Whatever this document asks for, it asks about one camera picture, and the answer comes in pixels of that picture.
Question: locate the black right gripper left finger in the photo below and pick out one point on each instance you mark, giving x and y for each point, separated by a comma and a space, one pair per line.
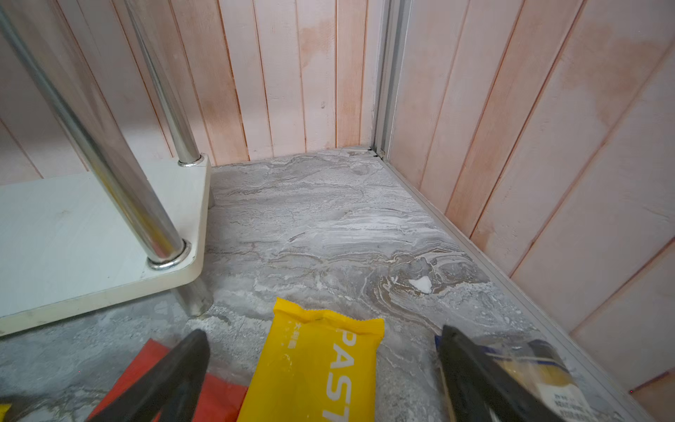
170, 391

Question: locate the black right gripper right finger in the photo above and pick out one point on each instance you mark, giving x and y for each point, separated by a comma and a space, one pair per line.
478, 389

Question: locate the brown blue spaghetti package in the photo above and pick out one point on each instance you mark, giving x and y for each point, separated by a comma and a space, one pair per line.
537, 366

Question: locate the yellow pasta package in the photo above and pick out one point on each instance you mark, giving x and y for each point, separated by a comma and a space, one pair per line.
315, 366

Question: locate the red spaghetti package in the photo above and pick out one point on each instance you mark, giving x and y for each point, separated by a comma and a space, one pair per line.
219, 400

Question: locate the white two-tier shelf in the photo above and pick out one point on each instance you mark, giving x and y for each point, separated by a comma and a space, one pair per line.
78, 243

